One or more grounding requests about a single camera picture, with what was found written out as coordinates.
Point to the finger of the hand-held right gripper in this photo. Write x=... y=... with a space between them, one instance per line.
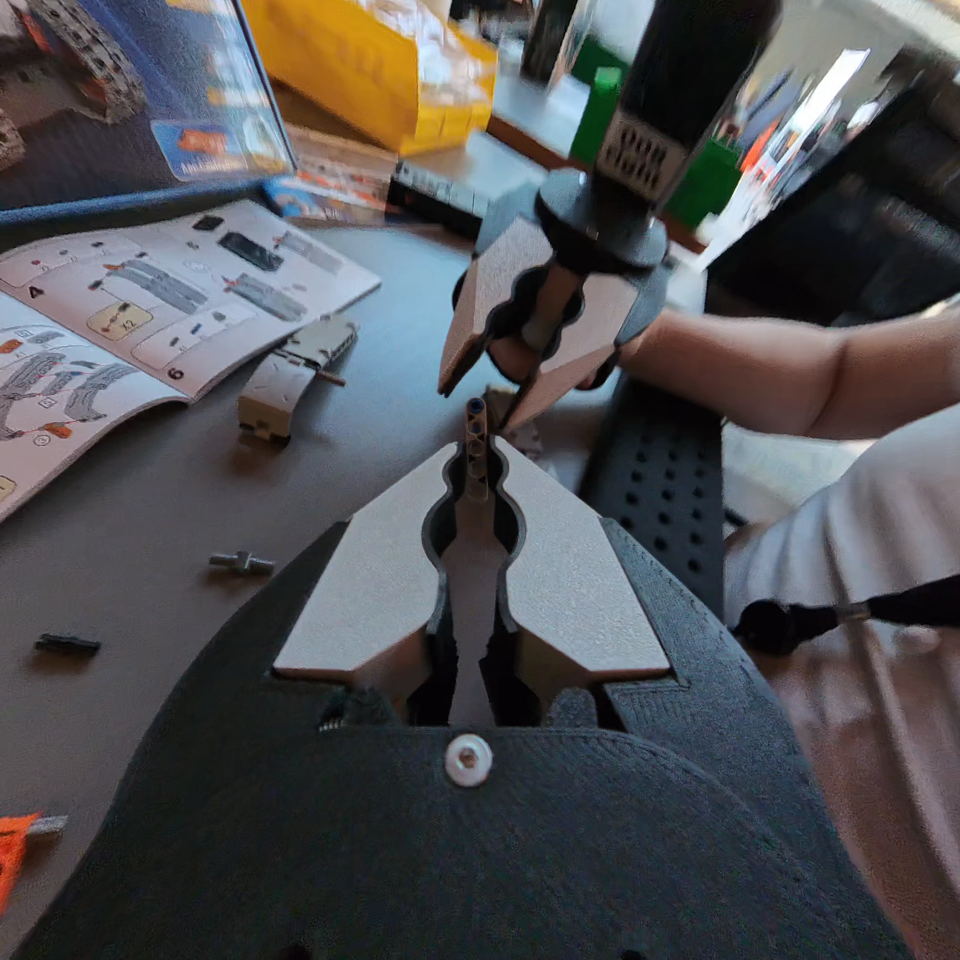
x=592 y=337
x=487 y=285

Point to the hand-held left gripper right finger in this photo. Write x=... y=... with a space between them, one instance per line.
x=577 y=600

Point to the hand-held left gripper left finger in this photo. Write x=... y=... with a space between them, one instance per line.
x=360 y=600

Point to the small grey toy brick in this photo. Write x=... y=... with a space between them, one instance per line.
x=477 y=457

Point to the person's right forearm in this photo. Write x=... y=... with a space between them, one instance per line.
x=750 y=367

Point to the grey desk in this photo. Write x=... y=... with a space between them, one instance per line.
x=150 y=637

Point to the person's right hand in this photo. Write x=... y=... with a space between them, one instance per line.
x=517 y=356

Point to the black electronic module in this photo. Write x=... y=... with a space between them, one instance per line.
x=442 y=202

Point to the green storage bin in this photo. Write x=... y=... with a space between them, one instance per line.
x=712 y=172

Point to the grey axle connector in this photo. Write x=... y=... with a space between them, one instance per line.
x=241 y=562

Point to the grey toy panel assembly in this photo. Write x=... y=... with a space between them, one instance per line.
x=277 y=382
x=525 y=442

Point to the black perforated chair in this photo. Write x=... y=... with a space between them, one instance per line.
x=660 y=487

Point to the blue cover booklet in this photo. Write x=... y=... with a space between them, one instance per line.
x=330 y=187

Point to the black foam microphone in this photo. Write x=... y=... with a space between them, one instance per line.
x=780 y=626

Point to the yellow plastic bin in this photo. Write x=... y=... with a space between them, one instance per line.
x=360 y=67

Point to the person's pale pink shirt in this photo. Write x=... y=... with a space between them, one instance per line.
x=862 y=525

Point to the black toy pin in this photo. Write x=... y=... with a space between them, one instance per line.
x=67 y=644

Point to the open instruction booklet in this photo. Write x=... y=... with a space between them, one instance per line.
x=112 y=337

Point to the blue toy robot kit box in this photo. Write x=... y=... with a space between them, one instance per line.
x=112 y=97

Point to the orange brick with grey pin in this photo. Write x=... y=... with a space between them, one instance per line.
x=11 y=847

